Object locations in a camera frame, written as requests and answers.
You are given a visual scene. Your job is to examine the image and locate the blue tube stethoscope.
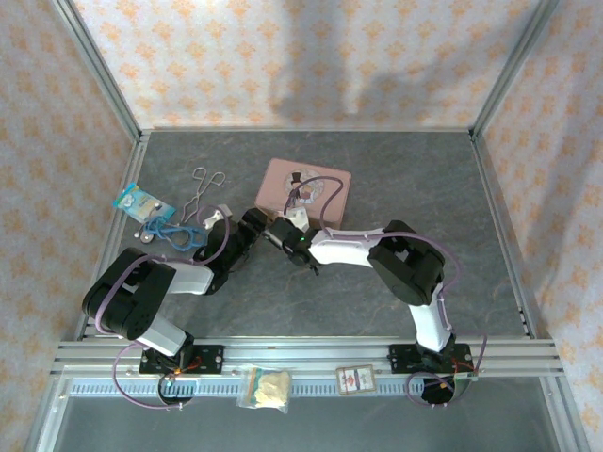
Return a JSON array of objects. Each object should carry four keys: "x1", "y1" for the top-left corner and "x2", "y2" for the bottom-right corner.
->
[{"x1": 134, "y1": 206, "x2": 209, "y2": 253}]

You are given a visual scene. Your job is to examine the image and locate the metal scissor tongs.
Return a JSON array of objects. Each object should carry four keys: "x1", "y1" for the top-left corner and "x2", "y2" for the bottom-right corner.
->
[{"x1": 181, "y1": 167, "x2": 227, "y2": 222}]

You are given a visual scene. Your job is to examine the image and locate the pink tin box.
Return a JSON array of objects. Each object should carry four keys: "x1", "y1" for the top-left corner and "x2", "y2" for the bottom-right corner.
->
[{"x1": 253, "y1": 157, "x2": 352, "y2": 233}]

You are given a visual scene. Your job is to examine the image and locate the blue cotton swab bag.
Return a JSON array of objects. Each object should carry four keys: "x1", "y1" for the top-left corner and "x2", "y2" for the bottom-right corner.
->
[{"x1": 111, "y1": 182, "x2": 177, "y2": 222}]

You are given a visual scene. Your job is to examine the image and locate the clear bag of snacks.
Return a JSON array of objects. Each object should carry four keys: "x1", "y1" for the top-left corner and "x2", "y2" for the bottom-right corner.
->
[{"x1": 235, "y1": 365, "x2": 294, "y2": 416}]

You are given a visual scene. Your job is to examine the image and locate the small printed card box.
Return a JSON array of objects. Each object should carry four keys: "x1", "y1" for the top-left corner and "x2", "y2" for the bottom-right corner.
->
[{"x1": 334, "y1": 363, "x2": 377, "y2": 396}]

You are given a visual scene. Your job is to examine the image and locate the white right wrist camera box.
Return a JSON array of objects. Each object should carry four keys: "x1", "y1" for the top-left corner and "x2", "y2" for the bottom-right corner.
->
[{"x1": 285, "y1": 206, "x2": 311, "y2": 233}]

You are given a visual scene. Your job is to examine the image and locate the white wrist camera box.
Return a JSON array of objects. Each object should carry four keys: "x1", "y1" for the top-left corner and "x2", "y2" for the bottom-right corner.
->
[
  {"x1": 285, "y1": 206, "x2": 311, "y2": 233},
  {"x1": 204, "y1": 203, "x2": 235, "y2": 228}
]

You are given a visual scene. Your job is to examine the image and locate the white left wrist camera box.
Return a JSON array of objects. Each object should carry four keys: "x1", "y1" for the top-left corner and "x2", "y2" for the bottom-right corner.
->
[{"x1": 204, "y1": 203, "x2": 235, "y2": 228}]

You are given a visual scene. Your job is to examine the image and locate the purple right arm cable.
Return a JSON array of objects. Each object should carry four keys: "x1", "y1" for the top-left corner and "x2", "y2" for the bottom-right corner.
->
[{"x1": 285, "y1": 174, "x2": 489, "y2": 407}]

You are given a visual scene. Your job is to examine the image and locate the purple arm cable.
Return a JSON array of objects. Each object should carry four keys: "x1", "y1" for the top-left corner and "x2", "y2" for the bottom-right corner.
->
[
  {"x1": 285, "y1": 174, "x2": 489, "y2": 407},
  {"x1": 94, "y1": 202, "x2": 233, "y2": 412}
]

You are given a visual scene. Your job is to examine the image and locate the aluminium table back rail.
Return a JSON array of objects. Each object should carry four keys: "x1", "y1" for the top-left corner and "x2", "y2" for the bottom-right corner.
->
[{"x1": 139, "y1": 124, "x2": 475, "y2": 135}]

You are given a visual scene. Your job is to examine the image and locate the aluminium table side rail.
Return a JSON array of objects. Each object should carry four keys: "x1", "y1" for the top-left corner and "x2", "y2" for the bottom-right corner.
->
[
  {"x1": 73, "y1": 131, "x2": 153, "y2": 341},
  {"x1": 469, "y1": 131, "x2": 539, "y2": 341}
]

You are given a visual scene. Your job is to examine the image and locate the aluminium front mounting rail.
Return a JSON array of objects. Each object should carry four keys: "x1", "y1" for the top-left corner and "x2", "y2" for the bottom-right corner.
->
[{"x1": 51, "y1": 335, "x2": 564, "y2": 379}]

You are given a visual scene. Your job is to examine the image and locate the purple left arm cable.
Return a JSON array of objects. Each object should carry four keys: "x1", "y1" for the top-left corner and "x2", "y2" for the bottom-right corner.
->
[{"x1": 94, "y1": 202, "x2": 233, "y2": 412}]

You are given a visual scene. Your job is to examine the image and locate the grey slotted cable duct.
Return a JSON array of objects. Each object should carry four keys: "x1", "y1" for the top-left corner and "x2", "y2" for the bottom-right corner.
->
[{"x1": 69, "y1": 376, "x2": 475, "y2": 397}]

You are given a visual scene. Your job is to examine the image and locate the aluminium frame corner post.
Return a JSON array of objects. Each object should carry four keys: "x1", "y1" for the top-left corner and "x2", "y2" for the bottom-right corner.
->
[
  {"x1": 50, "y1": 0, "x2": 143, "y2": 142},
  {"x1": 469, "y1": 0, "x2": 560, "y2": 138}
]

